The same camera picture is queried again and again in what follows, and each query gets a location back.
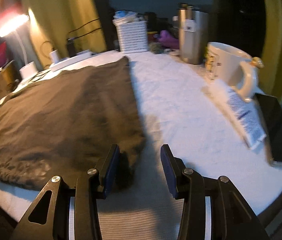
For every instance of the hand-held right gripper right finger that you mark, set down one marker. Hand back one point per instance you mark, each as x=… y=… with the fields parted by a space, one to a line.
x=168 y=173

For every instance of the white mug with yellow print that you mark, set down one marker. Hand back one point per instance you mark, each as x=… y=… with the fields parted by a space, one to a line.
x=228 y=65

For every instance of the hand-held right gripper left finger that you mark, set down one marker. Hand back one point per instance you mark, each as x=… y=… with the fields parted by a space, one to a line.
x=111 y=173

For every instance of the wide yellow curtain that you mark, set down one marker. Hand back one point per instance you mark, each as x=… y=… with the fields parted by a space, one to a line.
x=63 y=5

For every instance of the white power strip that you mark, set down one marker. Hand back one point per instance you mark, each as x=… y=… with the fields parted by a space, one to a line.
x=66 y=63

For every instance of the black smartphone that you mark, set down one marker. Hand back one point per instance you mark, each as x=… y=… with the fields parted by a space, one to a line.
x=278 y=135

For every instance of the narrow yellow curtain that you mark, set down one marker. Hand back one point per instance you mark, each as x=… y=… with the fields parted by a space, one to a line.
x=275 y=30

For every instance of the stainless steel bottle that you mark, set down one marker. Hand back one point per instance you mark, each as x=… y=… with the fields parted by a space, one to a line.
x=193 y=42

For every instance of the blue and white packets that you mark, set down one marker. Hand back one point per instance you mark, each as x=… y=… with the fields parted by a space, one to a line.
x=126 y=16

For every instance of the white tube with blue print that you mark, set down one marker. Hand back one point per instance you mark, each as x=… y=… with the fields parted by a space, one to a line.
x=243 y=120

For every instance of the white charger plug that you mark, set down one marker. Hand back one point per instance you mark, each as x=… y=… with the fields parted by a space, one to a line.
x=55 y=56

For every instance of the dark olive-brown T-shirt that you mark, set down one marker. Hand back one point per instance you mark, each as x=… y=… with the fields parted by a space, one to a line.
x=56 y=120

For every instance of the black charger plug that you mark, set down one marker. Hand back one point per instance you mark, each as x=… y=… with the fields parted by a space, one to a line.
x=71 y=48

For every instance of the purple soft object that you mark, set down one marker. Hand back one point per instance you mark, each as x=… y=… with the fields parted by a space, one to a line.
x=167 y=38

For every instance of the jar with white lid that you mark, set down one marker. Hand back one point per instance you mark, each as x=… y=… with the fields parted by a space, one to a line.
x=175 y=20

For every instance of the silver tablet stand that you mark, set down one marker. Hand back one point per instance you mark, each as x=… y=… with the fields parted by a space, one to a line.
x=6 y=65

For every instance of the white desk lamp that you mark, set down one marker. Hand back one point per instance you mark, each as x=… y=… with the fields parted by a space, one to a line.
x=28 y=71

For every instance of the white slatted plastic basket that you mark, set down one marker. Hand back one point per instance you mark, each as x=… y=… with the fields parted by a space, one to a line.
x=132 y=38

